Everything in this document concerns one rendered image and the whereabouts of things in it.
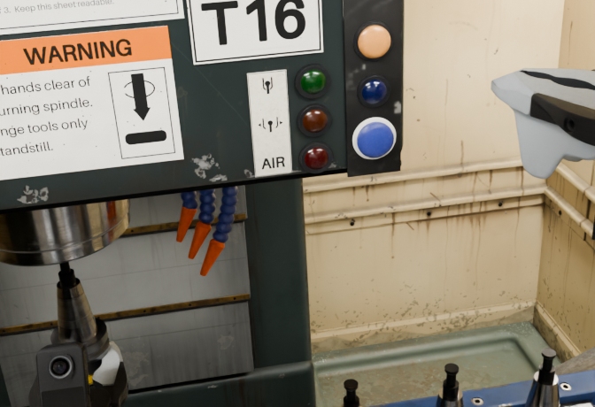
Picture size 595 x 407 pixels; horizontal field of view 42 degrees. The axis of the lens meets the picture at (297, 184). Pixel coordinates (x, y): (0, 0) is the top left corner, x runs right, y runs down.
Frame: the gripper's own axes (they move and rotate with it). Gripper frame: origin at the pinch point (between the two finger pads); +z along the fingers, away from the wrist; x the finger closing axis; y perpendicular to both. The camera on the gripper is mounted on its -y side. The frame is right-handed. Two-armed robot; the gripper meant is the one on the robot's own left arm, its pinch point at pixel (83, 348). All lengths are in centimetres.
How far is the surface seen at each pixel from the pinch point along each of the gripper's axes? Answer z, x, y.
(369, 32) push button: -22, 29, -41
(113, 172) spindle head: -21.3, 8.8, -31.4
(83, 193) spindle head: -21.3, 6.3, -29.9
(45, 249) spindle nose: -9.0, 0.0, -18.6
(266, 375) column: 44, 25, 45
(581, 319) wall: 59, 101, 55
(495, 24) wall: 81, 85, -11
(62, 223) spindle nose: -8.7, 2.0, -21.0
